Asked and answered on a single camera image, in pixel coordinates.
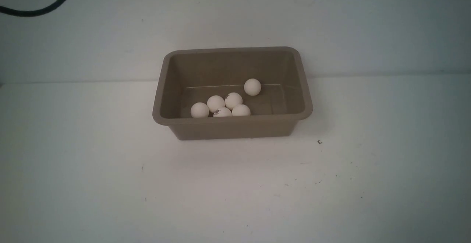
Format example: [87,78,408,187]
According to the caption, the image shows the white ping-pong ball with logo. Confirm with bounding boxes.
[225,92,243,110]

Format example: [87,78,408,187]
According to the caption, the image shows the tan plastic bin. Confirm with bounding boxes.
[152,46,313,140]

